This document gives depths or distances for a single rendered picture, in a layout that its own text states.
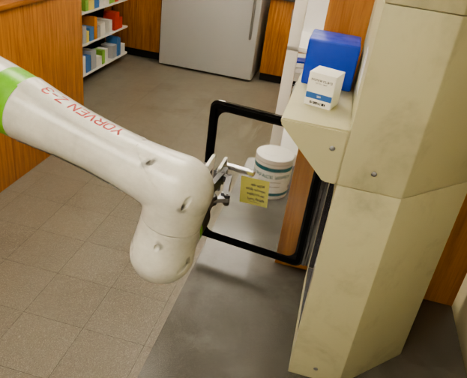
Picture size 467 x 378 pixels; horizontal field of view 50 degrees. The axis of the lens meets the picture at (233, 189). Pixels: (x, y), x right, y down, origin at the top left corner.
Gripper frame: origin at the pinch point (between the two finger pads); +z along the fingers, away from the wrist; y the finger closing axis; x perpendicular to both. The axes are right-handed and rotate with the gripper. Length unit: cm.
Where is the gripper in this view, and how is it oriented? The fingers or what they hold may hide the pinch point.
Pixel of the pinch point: (216, 166)
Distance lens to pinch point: 115.4
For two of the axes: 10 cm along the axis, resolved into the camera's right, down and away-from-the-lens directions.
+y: -9.6, -2.2, 1.4
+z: 2.3, -4.5, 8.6
